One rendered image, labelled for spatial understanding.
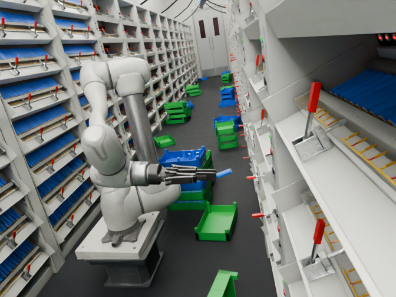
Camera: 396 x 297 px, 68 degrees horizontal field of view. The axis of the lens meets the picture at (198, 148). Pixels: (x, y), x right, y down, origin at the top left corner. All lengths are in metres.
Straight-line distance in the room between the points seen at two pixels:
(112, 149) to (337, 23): 0.78
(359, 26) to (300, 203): 0.47
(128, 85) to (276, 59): 0.98
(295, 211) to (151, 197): 0.94
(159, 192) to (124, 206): 0.18
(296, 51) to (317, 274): 0.36
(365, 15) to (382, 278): 0.16
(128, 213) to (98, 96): 0.55
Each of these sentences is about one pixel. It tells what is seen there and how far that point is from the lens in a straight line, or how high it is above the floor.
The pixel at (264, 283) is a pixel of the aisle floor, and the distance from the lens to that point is 1.52.
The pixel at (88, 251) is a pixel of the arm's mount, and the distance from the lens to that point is 1.56.
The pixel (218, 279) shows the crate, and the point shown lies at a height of 0.20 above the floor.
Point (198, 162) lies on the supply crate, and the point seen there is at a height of 0.36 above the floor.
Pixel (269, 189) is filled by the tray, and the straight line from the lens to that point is 1.12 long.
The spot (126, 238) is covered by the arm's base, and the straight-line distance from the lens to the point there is 1.52.
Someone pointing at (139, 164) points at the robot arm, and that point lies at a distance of 1.05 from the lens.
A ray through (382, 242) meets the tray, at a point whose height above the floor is 0.92.
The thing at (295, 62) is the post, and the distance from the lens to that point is 0.56.
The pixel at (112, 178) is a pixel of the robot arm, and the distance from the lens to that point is 1.04.
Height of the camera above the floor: 1.07
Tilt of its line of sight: 19 degrees down
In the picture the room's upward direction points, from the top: 10 degrees counter-clockwise
